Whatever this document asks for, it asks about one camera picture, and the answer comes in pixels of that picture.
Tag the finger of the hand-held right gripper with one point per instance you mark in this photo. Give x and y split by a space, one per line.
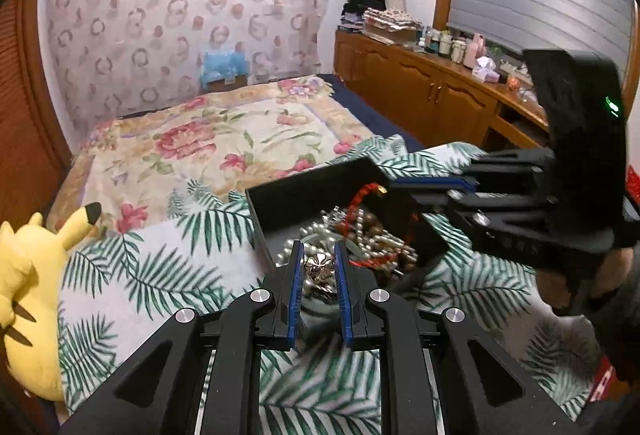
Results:
457 183
440 205

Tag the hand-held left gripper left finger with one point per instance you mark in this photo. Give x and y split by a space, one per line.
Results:
295 295

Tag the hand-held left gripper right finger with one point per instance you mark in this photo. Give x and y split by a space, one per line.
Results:
342 295

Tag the silver flower hair comb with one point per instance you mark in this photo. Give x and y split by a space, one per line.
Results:
320 267

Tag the black box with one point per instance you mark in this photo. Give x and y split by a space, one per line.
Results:
300 195

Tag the person's right hand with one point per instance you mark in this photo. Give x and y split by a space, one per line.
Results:
617 272

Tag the small orange jar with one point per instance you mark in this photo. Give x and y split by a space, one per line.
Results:
514 82

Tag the navy bed sheet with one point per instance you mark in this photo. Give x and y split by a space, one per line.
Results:
370 115

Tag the white tissue box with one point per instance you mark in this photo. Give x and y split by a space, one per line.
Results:
485 72

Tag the wooden cabinet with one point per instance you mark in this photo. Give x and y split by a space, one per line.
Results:
400 80

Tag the pink bottle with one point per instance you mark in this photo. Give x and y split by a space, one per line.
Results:
474 52

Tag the row of cosmetic bottles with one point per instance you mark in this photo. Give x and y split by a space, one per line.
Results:
445 46

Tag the palm leaf printed cloth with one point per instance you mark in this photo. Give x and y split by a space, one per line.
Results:
150 275

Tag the floral blanket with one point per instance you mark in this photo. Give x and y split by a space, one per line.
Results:
225 140

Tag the stack of folded clothes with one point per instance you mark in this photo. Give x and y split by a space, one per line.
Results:
390 22

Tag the blue plush toy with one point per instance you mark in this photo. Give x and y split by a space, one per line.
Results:
222 65

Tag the yellow plush toy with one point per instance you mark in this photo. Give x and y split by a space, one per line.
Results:
30 275

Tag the wooden louvered wardrobe door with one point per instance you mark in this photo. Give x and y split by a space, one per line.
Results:
25 115

